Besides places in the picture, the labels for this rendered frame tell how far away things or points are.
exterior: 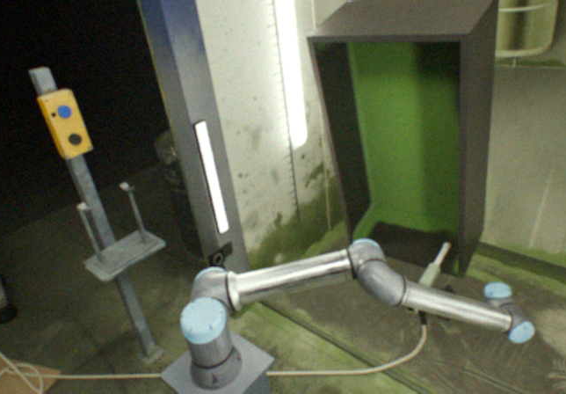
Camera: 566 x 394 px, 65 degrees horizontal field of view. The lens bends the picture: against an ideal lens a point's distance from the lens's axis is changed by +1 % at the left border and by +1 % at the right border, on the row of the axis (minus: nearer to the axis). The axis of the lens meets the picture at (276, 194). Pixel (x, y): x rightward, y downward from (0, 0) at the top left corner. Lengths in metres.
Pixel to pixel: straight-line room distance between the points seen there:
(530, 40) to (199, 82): 1.75
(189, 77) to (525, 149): 2.05
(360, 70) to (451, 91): 0.42
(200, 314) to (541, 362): 1.72
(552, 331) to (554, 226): 0.62
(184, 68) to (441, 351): 1.88
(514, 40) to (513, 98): 0.50
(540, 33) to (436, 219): 1.10
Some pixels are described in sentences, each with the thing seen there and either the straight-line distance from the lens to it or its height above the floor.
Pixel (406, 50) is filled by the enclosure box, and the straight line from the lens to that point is 2.06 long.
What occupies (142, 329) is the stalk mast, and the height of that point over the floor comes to 0.22.
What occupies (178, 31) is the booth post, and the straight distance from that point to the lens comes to 2.05.
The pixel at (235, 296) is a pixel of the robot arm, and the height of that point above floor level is 0.86.
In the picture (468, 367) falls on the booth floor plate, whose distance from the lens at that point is 2.50.
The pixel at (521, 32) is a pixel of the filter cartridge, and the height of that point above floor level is 1.38.
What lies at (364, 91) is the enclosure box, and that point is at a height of 1.28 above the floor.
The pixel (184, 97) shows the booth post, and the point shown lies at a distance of 2.08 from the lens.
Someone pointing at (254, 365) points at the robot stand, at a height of 0.64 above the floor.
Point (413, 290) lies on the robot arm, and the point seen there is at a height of 0.88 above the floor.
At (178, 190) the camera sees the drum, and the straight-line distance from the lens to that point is 3.05.
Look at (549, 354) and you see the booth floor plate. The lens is 2.66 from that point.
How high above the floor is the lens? 1.95
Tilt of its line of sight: 29 degrees down
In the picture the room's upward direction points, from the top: 8 degrees counter-clockwise
